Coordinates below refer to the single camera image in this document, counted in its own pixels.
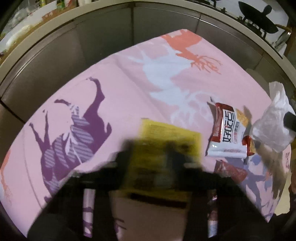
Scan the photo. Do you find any red wrapper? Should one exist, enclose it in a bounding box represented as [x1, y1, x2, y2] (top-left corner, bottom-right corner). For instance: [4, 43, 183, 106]
[215, 160, 249, 184]

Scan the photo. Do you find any gas stove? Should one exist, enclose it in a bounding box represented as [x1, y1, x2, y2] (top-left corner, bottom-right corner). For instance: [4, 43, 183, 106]
[208, 0, 285, 58]

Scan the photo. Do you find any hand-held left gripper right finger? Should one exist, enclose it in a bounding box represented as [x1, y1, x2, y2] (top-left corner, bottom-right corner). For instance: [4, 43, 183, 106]
[166, 141, 270, 241]

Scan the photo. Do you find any black frying pan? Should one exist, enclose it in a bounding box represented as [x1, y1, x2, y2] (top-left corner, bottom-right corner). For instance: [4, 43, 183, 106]
[238, 1, 279, 34]

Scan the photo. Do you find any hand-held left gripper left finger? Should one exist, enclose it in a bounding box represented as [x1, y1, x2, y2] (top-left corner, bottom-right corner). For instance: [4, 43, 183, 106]
[28, 139, 134, 241]

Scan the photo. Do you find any red white snack packet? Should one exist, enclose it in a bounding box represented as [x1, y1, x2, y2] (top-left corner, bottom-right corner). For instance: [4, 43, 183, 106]
[206, 102, 249, 159]

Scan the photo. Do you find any orange snack packet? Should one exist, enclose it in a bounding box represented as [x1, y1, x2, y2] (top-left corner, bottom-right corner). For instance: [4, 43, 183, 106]
[236, 106, 256, 156]

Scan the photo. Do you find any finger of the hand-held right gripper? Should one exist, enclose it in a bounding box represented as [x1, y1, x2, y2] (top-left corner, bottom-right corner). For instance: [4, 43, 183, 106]
[284, 111, 296, 131]

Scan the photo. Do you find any translucent white plastic bag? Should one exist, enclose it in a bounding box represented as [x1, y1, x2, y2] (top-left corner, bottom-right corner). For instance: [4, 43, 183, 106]
[251, 81, 296, 200]

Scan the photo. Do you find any pink printed tablecloth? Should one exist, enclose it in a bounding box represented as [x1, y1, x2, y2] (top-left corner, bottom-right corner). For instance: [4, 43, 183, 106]
[0, 29, 292, 239]

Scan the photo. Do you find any kitchen counter cabinet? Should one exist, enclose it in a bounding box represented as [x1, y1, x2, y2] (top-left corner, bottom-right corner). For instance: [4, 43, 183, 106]
[0, 0, 296, 127]

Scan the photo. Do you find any yellow packet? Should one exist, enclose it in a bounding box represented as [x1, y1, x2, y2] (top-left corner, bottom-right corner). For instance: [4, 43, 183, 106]
[124, 118, 203, 204]

